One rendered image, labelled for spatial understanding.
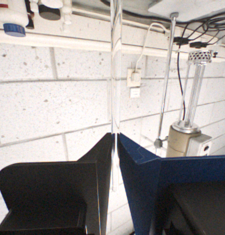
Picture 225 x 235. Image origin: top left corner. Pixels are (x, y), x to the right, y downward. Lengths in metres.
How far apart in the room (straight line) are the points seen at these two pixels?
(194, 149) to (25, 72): 0.62
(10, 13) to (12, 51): 0.17
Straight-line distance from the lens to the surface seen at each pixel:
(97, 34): 0.55
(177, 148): 0.51
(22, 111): 0.56
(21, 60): 0.54
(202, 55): 0.47
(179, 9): 0.56
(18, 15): 0.40
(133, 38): 0.63
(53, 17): 0.46
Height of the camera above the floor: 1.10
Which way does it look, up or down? 19 degrees up
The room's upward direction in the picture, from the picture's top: 180 degrees clockwise
